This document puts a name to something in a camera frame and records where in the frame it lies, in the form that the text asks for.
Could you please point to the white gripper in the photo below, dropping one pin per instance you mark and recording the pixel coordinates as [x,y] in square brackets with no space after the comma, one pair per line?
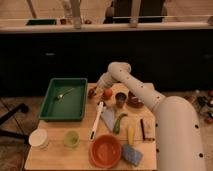
[100,87]

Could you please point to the dark grape bunch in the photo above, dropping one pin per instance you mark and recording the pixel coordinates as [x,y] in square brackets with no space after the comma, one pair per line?
[91,93]

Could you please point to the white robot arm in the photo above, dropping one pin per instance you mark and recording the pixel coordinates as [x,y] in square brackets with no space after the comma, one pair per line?
[178,136]

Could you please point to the small green metal cup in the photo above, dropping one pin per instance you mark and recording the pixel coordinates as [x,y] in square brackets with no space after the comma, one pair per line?
[120,99]

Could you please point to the green plastic cup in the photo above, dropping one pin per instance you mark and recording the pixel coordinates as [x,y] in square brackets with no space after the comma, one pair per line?
[71,139]

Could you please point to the white plastic cup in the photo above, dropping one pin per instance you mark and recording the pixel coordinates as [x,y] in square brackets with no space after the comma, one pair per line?
[39,138]

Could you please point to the orange fruit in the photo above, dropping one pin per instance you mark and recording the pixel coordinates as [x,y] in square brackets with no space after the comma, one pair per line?
[107,93]

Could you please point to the grey blue cloth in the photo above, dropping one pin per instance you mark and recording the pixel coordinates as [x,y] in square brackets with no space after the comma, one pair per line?
[108,116]

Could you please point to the dark red bowl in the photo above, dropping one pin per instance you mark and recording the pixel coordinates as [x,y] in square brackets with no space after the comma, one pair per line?
[133,101]

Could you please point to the green plastic tray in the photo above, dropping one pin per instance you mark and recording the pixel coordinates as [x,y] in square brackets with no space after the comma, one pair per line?
[71,107]

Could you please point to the metal spoon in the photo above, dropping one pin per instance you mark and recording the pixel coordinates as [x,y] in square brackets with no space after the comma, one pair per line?
[60,96]

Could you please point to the yellow corn cob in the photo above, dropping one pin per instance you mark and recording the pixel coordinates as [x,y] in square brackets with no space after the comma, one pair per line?
[130,135]

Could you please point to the orange plastic bowl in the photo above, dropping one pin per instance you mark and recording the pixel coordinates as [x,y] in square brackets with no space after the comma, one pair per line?
[105,151]

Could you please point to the blue sponge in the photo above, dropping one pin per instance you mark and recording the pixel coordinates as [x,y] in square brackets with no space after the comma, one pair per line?
[131,155]

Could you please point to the green tray on shelf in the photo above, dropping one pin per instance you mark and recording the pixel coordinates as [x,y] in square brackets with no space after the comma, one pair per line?
[38,22]

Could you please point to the white handled brush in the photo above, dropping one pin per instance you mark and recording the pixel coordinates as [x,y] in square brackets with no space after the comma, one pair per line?
[95,125]

